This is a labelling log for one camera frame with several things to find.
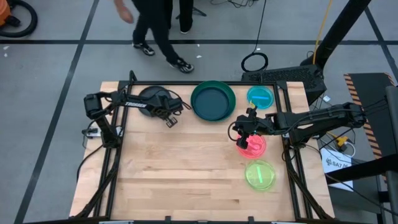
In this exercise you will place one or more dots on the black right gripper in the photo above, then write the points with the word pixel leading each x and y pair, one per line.
pixel 242 124

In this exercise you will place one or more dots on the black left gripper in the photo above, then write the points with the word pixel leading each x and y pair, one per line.
pixel 158 102

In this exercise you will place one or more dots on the small translucent pink plate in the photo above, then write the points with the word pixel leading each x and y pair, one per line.
pixel 256 149

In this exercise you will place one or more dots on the small black plastic plate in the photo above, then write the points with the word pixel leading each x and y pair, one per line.
pixel 149 93

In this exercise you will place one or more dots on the small translucent green plate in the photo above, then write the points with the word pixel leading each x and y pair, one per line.
pixel 267 174

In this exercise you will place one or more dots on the dark blue-grey plastic plate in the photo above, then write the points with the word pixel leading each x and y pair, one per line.
pixel 211 104

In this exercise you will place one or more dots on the small translucent blue plate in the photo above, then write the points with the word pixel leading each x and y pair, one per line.
pixel 264 93

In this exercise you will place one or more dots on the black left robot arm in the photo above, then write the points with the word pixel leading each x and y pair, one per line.
pixel 133 104

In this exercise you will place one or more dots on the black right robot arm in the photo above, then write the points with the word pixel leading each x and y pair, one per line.
pixel 317 119

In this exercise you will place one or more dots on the large green plastic plate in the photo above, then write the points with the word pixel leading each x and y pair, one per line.
pixel 232 102

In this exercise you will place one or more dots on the black computer case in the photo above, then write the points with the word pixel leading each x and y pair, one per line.
pixel 280 76

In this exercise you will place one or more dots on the walking person in black trousers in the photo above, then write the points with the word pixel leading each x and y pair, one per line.
pixel 155 28

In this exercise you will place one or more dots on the white paper label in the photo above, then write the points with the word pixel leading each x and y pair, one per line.
pixel 337 161

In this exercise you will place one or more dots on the yellow plug connector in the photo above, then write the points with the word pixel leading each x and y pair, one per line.
pixel 341 140

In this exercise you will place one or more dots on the standing person in black trousers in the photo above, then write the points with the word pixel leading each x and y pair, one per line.
pixel 186 15

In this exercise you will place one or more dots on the black slanted bar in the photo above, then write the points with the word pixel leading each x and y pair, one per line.
pixel 360 169

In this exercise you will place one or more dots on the hazard striped black platform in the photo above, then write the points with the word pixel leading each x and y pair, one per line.
pixel 370 90

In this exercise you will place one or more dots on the thick black slanted pole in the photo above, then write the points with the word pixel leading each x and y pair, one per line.
pixel 339 31

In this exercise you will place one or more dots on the orange vacuum cleaner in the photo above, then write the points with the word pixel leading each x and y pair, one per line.
pixel 3 12

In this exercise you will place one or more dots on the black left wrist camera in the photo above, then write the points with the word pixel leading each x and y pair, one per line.
pixel 176 105

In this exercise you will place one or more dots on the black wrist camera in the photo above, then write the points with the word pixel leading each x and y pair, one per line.
pixel 252 115
pixel 176 105

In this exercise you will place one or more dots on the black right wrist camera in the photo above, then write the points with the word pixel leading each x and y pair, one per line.
pixel 252 115

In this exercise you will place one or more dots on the black aluminium table frame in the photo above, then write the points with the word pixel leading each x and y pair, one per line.
pixel 202 83

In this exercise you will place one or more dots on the grey upright post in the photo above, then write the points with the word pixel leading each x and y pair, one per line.
pixel 392 140

